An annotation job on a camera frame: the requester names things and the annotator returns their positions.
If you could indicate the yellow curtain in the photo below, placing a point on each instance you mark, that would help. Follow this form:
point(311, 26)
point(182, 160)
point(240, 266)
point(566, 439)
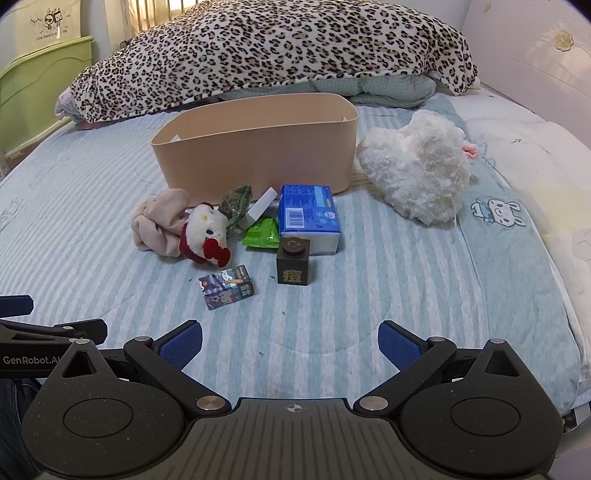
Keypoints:
point(157, 14)

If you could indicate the bright green snack packet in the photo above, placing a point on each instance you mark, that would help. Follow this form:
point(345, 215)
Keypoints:
point(261, 235)

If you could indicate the beige oval storage bin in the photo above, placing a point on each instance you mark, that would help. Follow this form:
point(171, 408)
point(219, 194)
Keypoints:
point(254, 152)

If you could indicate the beige crumpled cloth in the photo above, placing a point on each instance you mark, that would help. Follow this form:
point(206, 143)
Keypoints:
point(154, 221)

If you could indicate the white cat plush toy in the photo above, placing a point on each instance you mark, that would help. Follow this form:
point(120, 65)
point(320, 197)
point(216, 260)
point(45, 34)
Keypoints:
point(205, 227)

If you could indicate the white cartoon print cover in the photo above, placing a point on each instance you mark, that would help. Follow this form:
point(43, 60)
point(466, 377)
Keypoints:
point(51, 21)

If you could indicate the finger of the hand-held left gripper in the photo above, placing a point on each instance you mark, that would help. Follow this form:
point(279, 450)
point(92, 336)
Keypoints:
point(16, 305)
point(55, 330)

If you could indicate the dark brown cube box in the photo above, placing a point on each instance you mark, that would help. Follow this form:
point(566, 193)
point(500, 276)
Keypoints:
point(293, 272)

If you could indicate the small white box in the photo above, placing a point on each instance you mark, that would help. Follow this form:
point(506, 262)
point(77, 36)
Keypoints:
point(259, 206)

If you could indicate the white printed quilt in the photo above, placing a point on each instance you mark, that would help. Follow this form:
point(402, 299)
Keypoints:
point(545, 152)

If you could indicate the small cartoon print box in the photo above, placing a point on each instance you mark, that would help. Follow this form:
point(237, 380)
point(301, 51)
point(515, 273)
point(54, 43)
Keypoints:
point(226, 287)

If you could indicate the green checked quilt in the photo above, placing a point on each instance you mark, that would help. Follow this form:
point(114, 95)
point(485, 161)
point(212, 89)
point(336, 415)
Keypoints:
point(383, 90)

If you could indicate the leopard print blanket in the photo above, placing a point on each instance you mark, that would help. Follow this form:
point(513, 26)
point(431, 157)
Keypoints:
point(277, 41)

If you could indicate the blue tissue pack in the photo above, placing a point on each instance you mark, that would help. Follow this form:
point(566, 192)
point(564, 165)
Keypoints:
point(307, 207)

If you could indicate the person's leg in jeans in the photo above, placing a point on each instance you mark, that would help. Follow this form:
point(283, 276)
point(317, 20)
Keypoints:
point(16, 415)

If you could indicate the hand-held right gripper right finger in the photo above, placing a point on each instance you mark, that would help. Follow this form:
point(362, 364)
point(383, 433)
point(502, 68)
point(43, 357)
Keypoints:
point(399, 345)

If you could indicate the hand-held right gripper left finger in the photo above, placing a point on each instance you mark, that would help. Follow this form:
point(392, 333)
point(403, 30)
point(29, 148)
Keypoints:
point(181, 346)

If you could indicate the white fluffy plush toy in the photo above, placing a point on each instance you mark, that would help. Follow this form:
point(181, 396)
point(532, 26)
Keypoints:
point(415, 170)

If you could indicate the blue striped bed sheet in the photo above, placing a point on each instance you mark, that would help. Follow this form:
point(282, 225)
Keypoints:
point(369, 286)

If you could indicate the green patterned packet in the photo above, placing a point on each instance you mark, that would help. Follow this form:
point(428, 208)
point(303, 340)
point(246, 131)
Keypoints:
point(235, 199)

